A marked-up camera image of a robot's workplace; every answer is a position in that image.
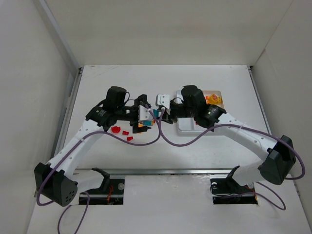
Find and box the large teal lego assembly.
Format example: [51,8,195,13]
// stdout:
[142,109,159,127]

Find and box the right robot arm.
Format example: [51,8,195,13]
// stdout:
[156,85,296,186]

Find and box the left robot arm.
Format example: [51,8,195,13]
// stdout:
[34,86,150,207]

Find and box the white divided tray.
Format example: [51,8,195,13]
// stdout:
[177,90,225,136]

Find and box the red round lego piece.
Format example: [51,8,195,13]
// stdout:
[111,126,121,134]

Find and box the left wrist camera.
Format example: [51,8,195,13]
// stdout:
[138,105,151,121]

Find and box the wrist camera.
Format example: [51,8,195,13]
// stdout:
[138,105,151,121]
[156,94,170,110]

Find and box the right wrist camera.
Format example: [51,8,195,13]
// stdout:
[156,94,170,110]

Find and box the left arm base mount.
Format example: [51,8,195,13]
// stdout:
[78,168,125,205]

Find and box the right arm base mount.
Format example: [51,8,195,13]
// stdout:
[210,166,258,205]

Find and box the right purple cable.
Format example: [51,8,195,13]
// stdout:
[159,108,306,211]

